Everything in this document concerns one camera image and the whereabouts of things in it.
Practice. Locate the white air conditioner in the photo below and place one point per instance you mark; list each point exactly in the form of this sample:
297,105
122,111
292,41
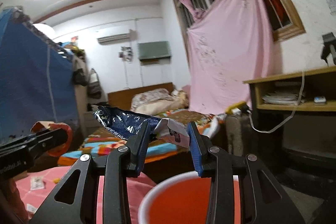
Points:
111,36

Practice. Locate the blue fabric wardrobe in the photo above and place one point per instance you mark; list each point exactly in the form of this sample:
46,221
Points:
36,78

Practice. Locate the hanging black grey bag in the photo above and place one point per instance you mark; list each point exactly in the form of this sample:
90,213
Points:
94,89

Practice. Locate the colourful striped bed quilt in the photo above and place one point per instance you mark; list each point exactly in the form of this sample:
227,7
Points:
101,142

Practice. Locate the yellow power strip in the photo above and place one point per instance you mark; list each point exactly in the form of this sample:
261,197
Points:
237,108

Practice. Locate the floral folded pillow bedding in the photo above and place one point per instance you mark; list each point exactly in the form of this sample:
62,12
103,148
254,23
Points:
158,101

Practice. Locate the wooden desk shelf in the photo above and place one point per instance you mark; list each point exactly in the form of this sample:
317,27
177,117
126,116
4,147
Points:
312,91

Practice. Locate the wooden bed headboard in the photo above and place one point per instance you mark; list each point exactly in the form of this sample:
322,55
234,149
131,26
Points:
122,99

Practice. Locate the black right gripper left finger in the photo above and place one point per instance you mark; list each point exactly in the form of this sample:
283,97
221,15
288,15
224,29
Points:
74,198

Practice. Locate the white bedside cabinet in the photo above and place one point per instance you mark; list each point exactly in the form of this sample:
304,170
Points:
90,123

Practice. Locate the orange and white trash bin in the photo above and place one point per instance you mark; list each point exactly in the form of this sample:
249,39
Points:
183,198

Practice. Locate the stack of papers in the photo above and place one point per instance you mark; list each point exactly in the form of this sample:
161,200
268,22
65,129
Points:
283,98

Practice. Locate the blue foil snack wrapper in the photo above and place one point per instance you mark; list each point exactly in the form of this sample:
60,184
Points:
124,123

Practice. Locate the white paper wrapper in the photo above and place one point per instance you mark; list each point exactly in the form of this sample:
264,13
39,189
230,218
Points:
172,132

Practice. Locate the pink hanging sheet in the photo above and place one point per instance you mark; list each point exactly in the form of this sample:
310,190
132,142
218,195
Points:
233,42

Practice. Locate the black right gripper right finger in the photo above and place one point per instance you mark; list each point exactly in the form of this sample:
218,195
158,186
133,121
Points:
243,190

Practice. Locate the green wall cloth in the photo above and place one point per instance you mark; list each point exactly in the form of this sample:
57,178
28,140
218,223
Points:
154,50

